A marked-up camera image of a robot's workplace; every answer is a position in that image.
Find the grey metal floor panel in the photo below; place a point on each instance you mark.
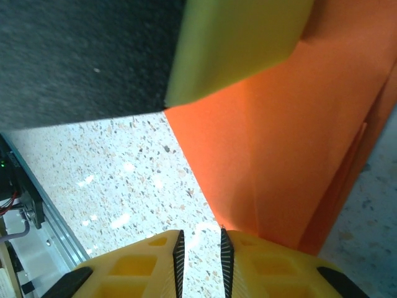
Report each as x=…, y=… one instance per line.
x=46, y=257

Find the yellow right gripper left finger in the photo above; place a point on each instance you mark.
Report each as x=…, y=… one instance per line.
x=133, y=273

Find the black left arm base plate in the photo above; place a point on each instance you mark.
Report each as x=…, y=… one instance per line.
x=23, y=189

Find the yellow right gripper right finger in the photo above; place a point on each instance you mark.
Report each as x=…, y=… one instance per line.
x=273, y=273

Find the orange paper sheet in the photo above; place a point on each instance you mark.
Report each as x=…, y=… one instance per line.
x=263, y=139

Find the long aluminium mounting rail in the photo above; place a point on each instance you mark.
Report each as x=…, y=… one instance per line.
x=59, y=226

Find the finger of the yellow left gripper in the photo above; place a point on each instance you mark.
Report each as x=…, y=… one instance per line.
x=235, y=43

